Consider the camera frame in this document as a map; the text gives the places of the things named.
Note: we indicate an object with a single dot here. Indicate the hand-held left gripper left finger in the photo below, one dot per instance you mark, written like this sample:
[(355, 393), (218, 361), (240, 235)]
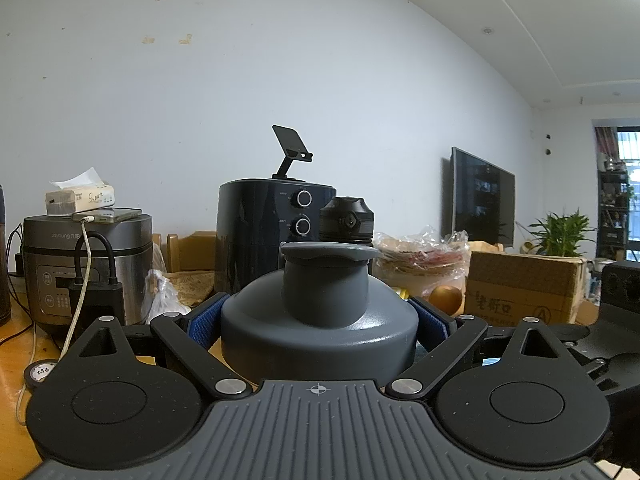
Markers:
[(205, 325)]

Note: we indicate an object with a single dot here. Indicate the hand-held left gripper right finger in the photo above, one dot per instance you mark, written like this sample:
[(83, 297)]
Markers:
[(432, 317)]

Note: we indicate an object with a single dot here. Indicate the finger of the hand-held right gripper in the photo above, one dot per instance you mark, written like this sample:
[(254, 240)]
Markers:
[(570, 332)]

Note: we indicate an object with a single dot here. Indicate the clear shaker bottle grey lid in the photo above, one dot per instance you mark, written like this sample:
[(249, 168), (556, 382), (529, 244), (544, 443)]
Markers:
[(320, 310)]

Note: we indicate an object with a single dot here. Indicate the orange fruit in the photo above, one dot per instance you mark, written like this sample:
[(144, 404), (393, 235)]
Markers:
[(445, 300)]

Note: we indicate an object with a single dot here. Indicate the patterned brown cushion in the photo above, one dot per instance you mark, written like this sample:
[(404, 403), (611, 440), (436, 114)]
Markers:
[(197, 285)]

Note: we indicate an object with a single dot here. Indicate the white plastic bag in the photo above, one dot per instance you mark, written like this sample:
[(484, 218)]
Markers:
[(165, 300)]

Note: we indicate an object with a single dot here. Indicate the clear bag of packaged food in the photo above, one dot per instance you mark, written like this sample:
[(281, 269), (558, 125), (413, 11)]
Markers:
[(420, 260)]

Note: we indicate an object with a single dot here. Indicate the cardboard box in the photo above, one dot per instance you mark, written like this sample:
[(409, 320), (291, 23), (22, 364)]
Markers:
[(520, 285)]

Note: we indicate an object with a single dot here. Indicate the black storage shelf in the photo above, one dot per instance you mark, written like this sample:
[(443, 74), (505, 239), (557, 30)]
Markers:
[(612, 215)]

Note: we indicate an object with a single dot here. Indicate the green potted plant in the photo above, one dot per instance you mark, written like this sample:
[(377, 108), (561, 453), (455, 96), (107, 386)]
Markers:
[(565, 232)]

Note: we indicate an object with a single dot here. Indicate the wooden chair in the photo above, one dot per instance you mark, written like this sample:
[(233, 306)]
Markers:
[(192, 250)]

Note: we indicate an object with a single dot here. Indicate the grey rice cooker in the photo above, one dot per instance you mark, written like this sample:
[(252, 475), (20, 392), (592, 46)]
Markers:
[(130, 270)]

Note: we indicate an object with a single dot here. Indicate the dark blue air fryer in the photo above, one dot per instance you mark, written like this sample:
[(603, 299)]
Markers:
[(250, 235)]

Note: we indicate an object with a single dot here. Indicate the flat screen television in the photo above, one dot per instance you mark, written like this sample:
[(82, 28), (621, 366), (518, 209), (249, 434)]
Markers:
[(482, 200)]

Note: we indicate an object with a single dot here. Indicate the black gradient water bottle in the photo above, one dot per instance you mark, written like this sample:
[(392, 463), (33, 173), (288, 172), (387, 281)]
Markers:
[(345, 220)]

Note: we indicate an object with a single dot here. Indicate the smartphone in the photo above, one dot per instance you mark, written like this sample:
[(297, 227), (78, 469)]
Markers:
[(115, 215)]

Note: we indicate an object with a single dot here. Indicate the white tissue pack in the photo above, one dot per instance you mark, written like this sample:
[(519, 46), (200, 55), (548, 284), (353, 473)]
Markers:
[(80, 197)]

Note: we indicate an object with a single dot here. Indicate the black tape roll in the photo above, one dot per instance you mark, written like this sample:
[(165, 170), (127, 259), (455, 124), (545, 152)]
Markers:
[(29, 379)]

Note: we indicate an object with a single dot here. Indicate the black phone stand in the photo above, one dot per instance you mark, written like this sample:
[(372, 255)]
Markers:
[(290, 142)]

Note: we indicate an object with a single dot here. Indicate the black steel electric kettle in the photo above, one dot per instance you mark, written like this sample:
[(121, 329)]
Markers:
[(4, 260)]

